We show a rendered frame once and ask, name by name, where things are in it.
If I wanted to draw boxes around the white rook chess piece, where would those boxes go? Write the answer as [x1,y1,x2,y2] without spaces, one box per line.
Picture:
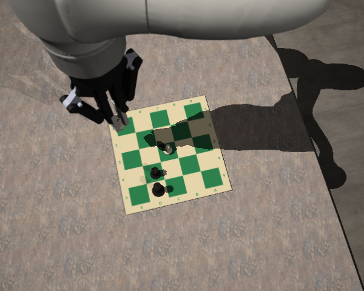
[115,115,126,130]

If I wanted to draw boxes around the white chess pawn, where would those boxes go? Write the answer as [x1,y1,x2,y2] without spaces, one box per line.
[163,144,172,155]

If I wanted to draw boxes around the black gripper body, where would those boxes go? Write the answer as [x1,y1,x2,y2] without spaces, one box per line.
[69,56,128,98]

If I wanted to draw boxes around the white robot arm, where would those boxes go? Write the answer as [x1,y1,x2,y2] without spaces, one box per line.
[6,0,333,79]

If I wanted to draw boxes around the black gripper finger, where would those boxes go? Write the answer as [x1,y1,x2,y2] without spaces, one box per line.
[59,86,121,133]
[108,48,143,126]

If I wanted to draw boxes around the green and cream chessboard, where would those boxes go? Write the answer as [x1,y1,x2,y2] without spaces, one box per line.
[109,96,232,215]

